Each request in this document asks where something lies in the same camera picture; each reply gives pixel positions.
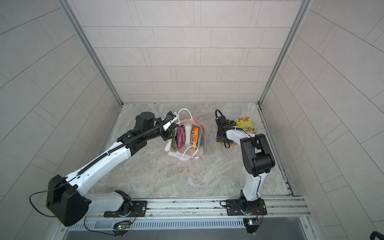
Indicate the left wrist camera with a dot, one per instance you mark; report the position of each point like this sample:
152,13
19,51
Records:
171,117

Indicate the yellow snack packet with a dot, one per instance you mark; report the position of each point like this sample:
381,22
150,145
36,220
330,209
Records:
246,125

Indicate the purple pink candy packet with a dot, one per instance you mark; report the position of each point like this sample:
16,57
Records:
181,136

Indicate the red paper gift bag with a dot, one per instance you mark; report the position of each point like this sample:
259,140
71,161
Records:
186,153

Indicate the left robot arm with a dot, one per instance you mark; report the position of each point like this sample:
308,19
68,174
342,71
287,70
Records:
68,198

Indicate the right circuit board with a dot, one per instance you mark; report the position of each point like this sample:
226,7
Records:
251,225

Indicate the left green circuit board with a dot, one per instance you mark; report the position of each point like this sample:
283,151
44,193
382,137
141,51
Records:
122,226

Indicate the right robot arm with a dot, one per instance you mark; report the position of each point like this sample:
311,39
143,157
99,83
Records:
258,161

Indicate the aluminium corner post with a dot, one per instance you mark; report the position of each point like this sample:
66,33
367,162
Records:
287,44
87,45

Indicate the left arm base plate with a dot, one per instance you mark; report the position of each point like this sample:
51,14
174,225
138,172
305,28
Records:
131,209

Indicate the teal candy packet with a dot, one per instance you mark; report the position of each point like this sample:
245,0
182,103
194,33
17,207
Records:
201,138

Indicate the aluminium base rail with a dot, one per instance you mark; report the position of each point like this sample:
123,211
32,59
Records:
183,208

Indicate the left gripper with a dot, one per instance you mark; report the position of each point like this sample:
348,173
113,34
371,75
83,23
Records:
168,132

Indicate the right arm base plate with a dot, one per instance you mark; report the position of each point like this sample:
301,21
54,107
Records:
242,207

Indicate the right aluminium corner post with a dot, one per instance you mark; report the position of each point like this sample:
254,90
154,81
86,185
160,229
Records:
287,44

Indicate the left aluminium corner post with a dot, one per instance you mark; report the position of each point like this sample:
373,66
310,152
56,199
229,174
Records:
87,45

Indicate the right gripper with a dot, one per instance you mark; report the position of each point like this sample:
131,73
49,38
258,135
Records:
218,137

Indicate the orange Fox's candy packet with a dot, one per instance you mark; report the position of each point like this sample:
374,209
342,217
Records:
227,145

